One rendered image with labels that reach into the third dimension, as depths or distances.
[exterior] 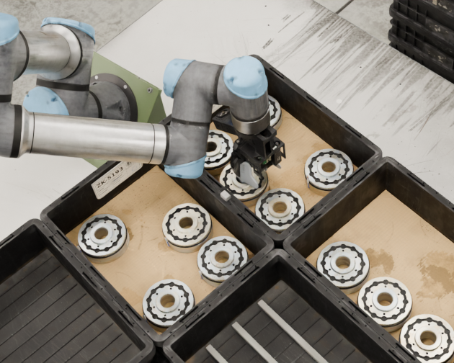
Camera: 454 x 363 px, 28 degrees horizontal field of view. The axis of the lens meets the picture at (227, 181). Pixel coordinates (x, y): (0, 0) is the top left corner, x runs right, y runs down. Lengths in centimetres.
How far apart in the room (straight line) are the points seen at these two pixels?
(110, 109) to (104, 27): 142
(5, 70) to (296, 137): 70
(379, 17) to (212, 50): 114
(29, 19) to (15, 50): 199
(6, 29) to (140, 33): 90
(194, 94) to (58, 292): 51
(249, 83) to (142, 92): 53
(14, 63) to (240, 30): 91
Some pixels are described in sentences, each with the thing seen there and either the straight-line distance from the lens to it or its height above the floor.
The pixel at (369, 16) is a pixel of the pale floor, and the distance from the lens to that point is 338.
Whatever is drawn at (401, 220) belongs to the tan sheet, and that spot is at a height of 83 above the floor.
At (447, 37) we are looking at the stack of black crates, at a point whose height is 39.
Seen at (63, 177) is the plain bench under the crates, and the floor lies 70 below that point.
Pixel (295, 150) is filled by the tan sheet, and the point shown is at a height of 83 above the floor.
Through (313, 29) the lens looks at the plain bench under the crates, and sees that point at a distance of 238.
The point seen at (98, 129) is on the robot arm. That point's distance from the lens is 165.
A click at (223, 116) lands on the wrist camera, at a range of 184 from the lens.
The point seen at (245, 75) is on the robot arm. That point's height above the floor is 120.
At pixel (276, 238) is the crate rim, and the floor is 93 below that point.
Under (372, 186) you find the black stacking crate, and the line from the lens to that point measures 186.
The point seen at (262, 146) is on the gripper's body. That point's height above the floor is 103.
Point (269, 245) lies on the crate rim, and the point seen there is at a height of 93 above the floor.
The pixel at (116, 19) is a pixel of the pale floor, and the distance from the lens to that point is 350.
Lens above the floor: 243
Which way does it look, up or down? 56 degrees down
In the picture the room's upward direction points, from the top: 11 degrees counter-clockwise
